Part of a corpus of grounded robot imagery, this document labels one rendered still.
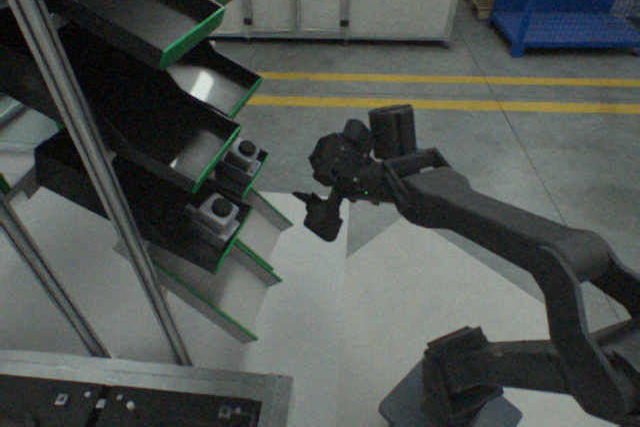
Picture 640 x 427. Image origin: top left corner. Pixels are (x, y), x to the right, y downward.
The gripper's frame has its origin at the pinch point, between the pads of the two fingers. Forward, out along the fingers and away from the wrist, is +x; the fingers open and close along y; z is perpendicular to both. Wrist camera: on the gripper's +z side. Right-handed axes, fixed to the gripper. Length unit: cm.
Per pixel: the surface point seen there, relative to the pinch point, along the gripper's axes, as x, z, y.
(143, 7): 0.9, 33.4, -1.5
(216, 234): 7.4, 7.0, 14.5
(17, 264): 79, 6, 34
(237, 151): 14.0, 6.4, -0.5
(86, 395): 28, 1, 45
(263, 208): 25.0, -13.1, 1.8
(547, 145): 35, -225, -157
